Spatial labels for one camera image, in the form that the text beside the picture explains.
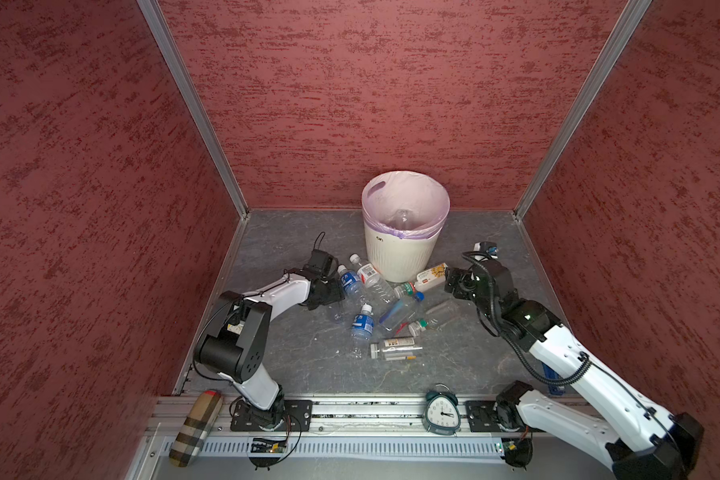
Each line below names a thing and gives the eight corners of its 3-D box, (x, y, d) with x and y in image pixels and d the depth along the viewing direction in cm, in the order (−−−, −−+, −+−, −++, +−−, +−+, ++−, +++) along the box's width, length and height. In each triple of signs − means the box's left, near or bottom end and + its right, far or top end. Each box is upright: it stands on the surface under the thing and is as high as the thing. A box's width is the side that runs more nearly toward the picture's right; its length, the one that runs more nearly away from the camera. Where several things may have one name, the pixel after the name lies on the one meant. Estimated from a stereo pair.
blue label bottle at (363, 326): (341, 351, 86) (340, 344, 82) (363, 308, 95) (362, 299, 91) (360, 360, 85) (360, 354, 80) (380, 315, 94) (381, 307, 89)
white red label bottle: (385, 310, 94) (386, 303, 90) (344, 265, 105) (343, 257, 101) (399, 299, 96) (400, 292, 93) (357, 256, 107) (357, 249, 104)
